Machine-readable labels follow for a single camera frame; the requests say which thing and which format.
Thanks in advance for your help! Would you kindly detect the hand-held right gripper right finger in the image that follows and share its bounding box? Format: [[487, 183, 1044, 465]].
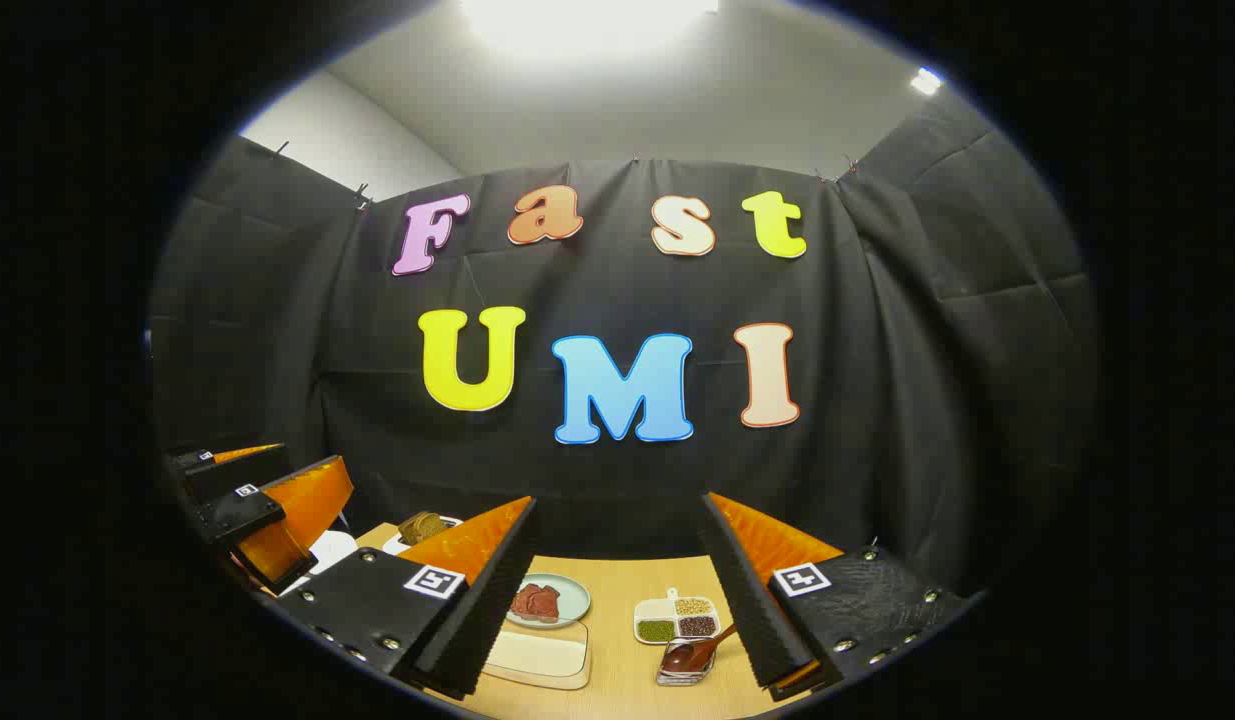
[[699, 492, 978, 699]]

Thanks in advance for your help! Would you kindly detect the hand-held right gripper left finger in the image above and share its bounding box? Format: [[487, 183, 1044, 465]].
[[277, 497, 539, 699]]

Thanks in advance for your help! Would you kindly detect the brown wooden spoon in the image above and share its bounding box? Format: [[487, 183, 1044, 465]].
[[661, 624, 739, 677]]

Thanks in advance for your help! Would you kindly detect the white divided dish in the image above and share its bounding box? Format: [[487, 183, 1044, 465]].
[[633, 589, 721, 646]]

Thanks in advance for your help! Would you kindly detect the pale green plate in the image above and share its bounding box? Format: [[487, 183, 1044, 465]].
[[504, 573, 592, 630]]

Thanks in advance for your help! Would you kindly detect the brown toast slice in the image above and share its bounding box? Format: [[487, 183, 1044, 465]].
[[397, 511, 448, 547]]

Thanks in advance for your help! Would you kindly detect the white toaster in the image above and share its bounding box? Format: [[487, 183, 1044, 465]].
[[381, 514, 465, 557]]

